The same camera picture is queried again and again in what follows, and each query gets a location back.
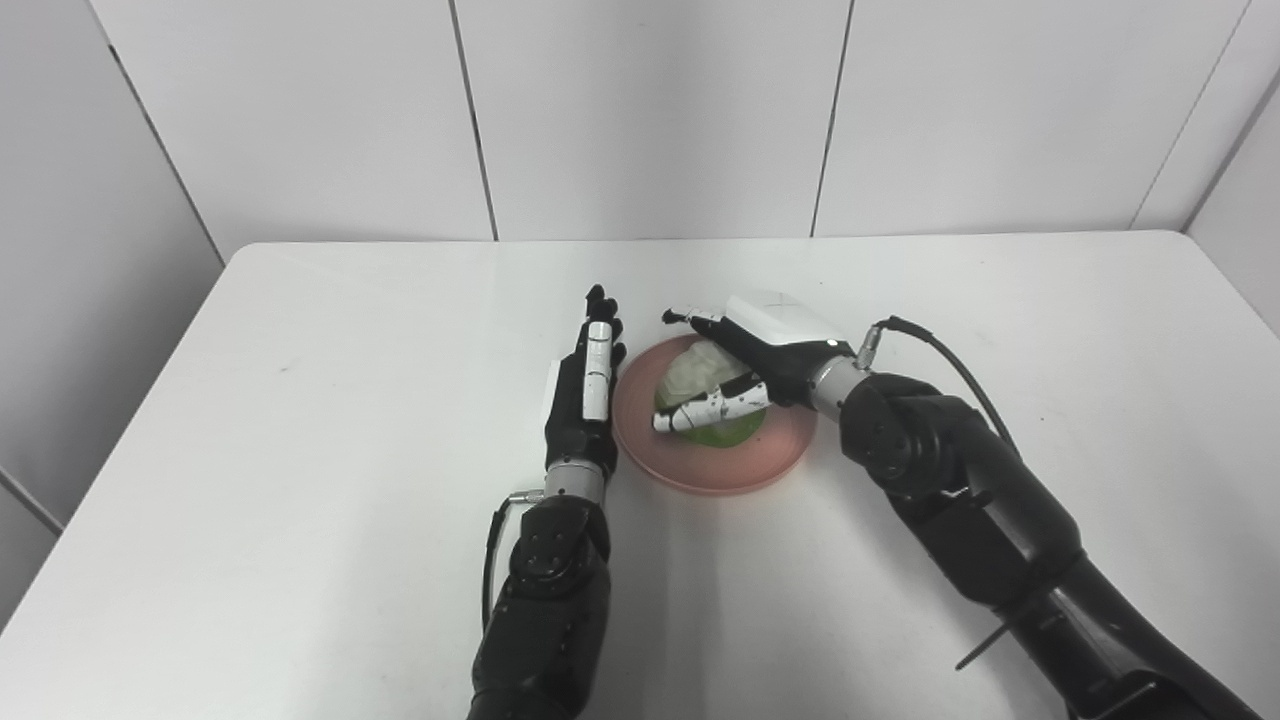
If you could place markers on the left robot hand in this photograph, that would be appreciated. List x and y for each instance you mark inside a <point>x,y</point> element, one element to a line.
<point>585,400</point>

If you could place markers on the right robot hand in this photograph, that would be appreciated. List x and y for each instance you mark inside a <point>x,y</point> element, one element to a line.
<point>760,365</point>

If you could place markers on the green white toy cabbage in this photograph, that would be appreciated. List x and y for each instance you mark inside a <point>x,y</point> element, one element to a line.
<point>705,390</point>

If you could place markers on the pink round plate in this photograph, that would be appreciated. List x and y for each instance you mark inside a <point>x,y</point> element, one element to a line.
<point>715,425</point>

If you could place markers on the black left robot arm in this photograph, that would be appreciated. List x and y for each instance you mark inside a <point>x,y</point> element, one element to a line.
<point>550,600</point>

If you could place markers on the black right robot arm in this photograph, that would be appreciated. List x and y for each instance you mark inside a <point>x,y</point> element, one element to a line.
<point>1000,520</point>

